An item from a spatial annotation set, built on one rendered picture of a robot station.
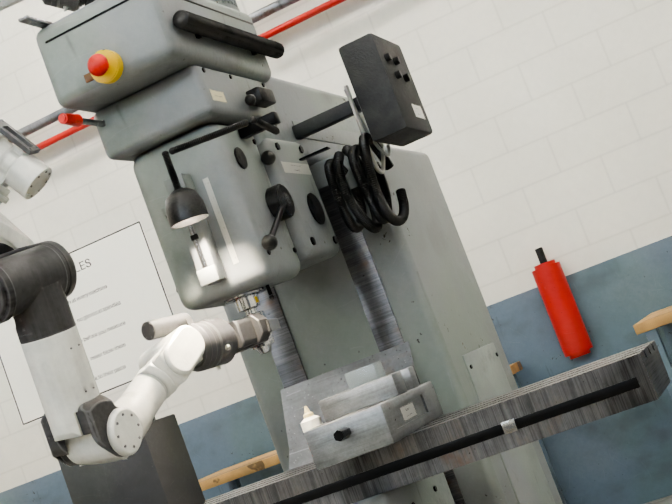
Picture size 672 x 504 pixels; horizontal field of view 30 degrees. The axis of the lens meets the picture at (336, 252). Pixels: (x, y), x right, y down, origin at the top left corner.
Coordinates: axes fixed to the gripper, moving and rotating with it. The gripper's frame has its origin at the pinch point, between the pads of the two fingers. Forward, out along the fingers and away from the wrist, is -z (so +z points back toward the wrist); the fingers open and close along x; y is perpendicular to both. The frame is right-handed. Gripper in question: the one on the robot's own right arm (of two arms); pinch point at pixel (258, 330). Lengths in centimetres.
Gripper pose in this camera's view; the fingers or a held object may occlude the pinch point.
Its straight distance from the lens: 241.7
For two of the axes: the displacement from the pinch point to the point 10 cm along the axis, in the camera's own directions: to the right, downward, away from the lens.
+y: 3.4, 9.3, -1.1
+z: -6.1, 1.3, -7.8
